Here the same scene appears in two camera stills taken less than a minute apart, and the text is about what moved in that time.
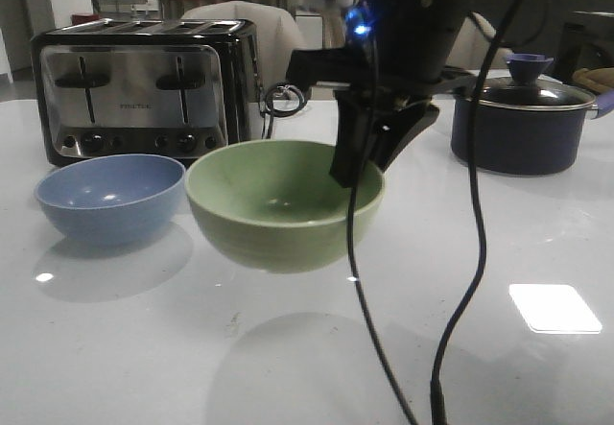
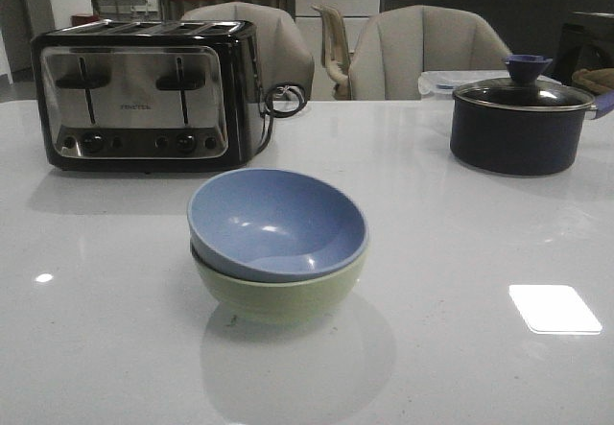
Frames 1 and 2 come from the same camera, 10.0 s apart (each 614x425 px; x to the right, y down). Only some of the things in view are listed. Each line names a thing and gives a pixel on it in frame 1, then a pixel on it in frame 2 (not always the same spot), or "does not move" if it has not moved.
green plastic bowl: x=273 y=204 -> x=281 y=303
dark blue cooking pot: x=520 y=140 does not move
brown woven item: x=597 y=80 does not move
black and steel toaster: x=164 y=86 does not move
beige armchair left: x=276 y=32 does not move
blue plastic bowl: x=112 y=200 -> x=276 y=224
